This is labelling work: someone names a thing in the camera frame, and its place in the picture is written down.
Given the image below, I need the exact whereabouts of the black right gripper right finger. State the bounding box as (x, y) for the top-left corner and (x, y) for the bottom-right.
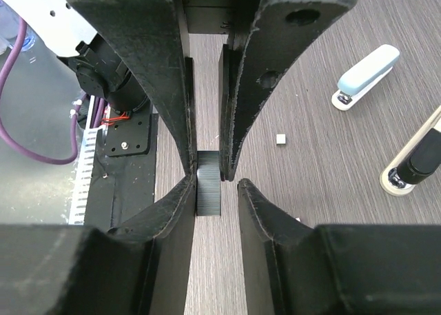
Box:
(238, 179), (440, 314)

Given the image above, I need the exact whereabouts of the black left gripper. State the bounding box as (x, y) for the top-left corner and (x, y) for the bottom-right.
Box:
(67, 0), (358, 181)

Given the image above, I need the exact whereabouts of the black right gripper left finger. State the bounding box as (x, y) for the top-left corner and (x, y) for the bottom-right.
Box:
(1, 176), (196, 314)

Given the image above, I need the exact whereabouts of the beige and black stapler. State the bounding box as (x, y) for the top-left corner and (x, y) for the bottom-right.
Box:
(380, 108), (440, 196)

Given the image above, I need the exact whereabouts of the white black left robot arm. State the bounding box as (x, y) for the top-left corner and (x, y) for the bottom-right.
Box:
(3, 0), (358, 181)

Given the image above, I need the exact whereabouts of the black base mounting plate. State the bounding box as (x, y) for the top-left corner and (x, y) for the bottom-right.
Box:
(84, 114), (158, 231)

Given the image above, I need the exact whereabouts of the small grey staple strip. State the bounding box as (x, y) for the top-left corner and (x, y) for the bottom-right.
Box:
(276, 134), (287, 145)

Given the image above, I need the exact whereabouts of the white cable duct rail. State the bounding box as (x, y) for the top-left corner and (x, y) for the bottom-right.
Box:
(68, 97), (99, 225)

